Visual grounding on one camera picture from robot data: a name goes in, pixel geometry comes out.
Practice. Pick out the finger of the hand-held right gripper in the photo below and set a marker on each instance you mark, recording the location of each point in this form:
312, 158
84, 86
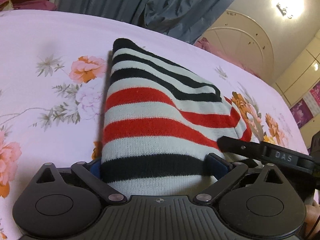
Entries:
240, 147

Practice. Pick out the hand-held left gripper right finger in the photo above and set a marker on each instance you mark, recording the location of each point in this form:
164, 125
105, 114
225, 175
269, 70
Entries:
218, 166

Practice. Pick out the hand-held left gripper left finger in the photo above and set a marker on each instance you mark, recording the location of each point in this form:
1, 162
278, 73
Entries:
96, 170

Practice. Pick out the red black white striped sock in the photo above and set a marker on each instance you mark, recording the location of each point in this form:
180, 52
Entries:
160, 120

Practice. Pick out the person's right hand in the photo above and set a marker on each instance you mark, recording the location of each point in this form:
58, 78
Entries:
313, 220

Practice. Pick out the purple printed panel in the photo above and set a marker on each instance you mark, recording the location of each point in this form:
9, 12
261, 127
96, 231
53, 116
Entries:
303, 110

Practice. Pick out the pink floral bed sheet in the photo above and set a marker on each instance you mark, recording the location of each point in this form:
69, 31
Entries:
50, 105

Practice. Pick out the grey blue curtain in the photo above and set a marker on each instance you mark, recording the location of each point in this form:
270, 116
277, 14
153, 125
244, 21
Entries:
150, 2

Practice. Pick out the pink pillow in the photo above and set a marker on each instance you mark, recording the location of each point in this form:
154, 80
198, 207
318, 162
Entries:
30, 5

